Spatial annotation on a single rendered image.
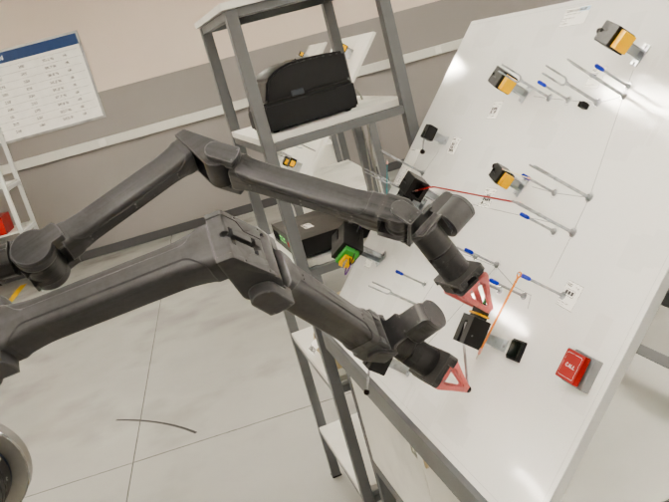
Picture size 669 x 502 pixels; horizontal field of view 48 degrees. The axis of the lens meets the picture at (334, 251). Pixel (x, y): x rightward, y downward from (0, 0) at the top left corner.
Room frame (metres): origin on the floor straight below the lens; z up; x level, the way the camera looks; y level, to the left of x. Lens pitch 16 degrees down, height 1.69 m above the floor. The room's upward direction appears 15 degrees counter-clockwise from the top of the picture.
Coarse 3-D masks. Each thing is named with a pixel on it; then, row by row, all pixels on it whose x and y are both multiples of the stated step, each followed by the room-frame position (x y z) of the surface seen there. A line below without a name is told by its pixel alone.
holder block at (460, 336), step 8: (464, 320) 1.33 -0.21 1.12; (472, 320) 1.31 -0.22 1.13; (480, 320) 1.31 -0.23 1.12; (472, 328) 1.30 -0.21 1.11; (480, 328) 1.31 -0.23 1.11; (488, 328) 1.31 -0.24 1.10; (456, 336) 1.32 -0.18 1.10; (464, 336) 1.30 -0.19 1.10; (480, 336) 1.30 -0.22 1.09; (464, 344) 1.29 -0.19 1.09; (472, 344) 1.30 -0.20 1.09; (480, 344) 1.30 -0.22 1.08
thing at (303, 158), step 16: (352, 48) 4.80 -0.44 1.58; (368, 48) 4.42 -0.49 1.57; (352, 64) 4.58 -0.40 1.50; (352, 80) 4.41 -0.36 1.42; (320, 128) 4.65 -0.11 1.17; (304, 144) 4.92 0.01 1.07; (320, 144) 4.43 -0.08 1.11; (288, 160) 4.83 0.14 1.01; (304, 160) 4.68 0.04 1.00; (384, 160) 4.41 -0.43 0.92; (320, 176) 5.14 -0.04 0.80; (336, 176) 4.97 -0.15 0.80; (352, 176) 4.81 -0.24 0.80; (384, 176) 4.41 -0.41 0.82; (384, 192) 4.42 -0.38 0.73; (304, 208) 4.39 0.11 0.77
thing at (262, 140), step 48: (240, 0) 2.19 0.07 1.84; (288, 0) 2.23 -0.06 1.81; (384, 0) 2.29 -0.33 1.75; (240, 48) 2.19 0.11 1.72; (336, 48) 2.83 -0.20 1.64; (384, 96) 2.52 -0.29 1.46; (240, 144) 2.62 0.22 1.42; (288, 144) 2.21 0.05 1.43; (288, 240) 2.21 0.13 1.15; (336, 384) 2.19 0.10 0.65; (336, 432) 2.64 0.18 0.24
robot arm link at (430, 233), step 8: (432, 216) 1.34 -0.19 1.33; (440, 216) 1.33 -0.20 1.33; (424, 224) 1.33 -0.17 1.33; (432, 224) 1.32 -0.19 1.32; (440, 224) 1.35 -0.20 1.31; (448, 224) 1.33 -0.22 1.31; (416, 232) 1.32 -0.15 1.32; (424, 232) 1.31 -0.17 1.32; (432, 232) 1.30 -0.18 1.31; (440, 232) 1.31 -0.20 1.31; (448, 232) 1.34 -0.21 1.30; (416, 240) 1.31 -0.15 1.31; (424, 240) 1.30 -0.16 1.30; (432, 240) 1.30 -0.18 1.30; (440, 240) 1.30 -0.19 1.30; (448, 240) 1.31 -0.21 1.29; (424, 248) 1.31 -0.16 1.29; (432, 248) 1.30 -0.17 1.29; (440, 248) 1.30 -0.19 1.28; (432, 256) 1.31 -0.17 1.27
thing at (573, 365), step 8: (568, 352) 1.11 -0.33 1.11; (576, 352) 1.10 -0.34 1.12; (568, 360) 1.10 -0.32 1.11; (576, 360) 1.08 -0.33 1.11; (584, 360) 1.07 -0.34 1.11; (560, 368) 1.10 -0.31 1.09; (568, 368) 1.09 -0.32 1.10; (576, 368) 1.07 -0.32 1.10; (584, 368) 1.07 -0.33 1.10; (560, 376) 1.09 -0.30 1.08; (568, 376) 1.08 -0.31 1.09; (576, 376) 1.06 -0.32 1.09; (576, 384) 1.06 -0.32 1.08
